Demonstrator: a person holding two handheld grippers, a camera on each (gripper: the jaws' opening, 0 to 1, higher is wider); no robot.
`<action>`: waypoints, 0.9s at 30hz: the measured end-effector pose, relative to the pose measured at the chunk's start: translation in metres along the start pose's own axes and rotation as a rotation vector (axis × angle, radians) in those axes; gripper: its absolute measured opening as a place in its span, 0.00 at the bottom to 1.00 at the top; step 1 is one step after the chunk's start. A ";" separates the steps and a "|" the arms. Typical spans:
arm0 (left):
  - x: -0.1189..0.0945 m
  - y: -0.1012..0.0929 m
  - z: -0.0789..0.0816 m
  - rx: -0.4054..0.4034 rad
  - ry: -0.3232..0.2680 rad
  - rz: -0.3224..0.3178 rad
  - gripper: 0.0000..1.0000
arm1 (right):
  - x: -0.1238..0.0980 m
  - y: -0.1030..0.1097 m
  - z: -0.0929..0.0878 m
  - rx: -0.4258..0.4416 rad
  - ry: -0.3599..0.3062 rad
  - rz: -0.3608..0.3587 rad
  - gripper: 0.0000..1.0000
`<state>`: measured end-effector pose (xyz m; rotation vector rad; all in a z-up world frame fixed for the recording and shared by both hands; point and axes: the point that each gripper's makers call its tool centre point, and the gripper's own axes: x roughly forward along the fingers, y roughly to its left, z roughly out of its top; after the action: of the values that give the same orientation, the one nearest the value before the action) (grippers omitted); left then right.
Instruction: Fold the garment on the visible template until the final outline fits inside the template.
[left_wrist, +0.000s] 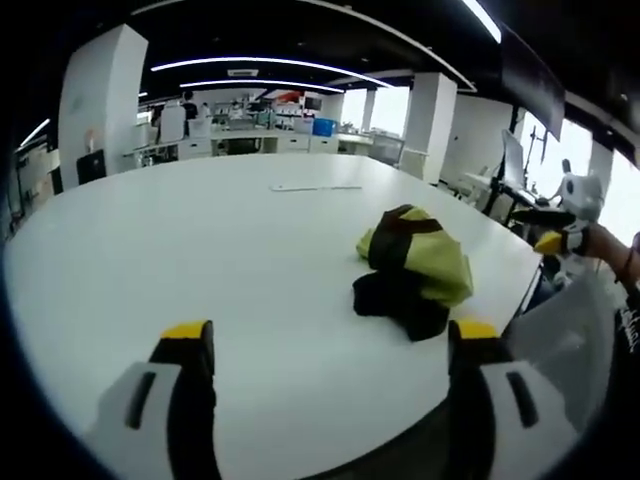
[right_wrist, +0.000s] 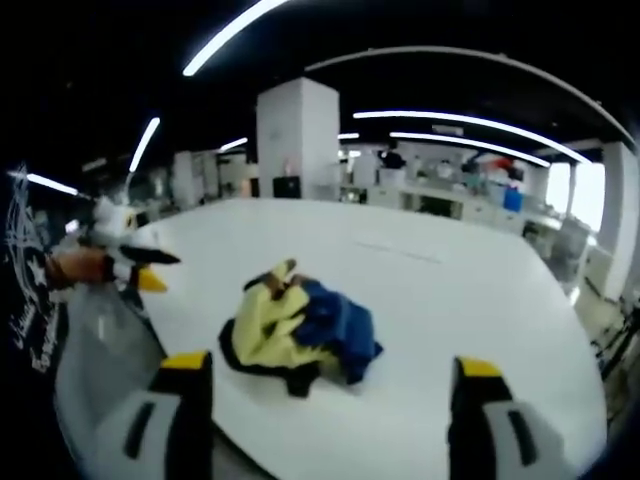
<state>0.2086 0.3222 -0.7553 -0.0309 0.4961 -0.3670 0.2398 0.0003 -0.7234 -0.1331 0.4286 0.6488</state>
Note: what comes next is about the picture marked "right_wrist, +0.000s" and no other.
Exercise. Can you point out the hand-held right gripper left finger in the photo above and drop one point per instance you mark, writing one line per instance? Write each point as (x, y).
(170, 430)

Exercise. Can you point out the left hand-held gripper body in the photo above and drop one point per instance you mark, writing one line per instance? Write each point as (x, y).
(110, 222)

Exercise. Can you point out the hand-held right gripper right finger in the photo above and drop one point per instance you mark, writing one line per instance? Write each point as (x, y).
(480, 430)

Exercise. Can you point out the yellow blue black garment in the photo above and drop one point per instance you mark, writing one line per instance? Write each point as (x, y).
(280, 325)

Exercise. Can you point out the person's left hand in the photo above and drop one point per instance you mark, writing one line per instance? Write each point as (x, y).
(77, 267)

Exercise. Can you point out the ceiling light strip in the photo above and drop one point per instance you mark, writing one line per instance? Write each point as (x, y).
(52, 184)
(230, 35)
(470, 122)
(144, 145)
(470, 145)

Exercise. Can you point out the black box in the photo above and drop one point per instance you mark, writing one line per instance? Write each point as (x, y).
(286, 188)

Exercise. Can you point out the dark stand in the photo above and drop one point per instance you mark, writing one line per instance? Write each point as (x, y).
(620, 340)

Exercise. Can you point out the white square pillar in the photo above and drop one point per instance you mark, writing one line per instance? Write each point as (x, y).
(297, 140)

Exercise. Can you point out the grey office chair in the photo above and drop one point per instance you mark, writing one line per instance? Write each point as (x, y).
(572, 242)

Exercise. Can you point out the row of white desks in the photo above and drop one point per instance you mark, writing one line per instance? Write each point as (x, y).
(450, 200)

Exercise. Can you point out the blue container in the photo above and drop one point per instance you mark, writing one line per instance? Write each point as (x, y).
(512, 199)

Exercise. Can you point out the white pillar by window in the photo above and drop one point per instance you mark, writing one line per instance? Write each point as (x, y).
(620, 220)

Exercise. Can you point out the white curved ceiling rail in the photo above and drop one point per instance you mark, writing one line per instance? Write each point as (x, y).
(450, 55)

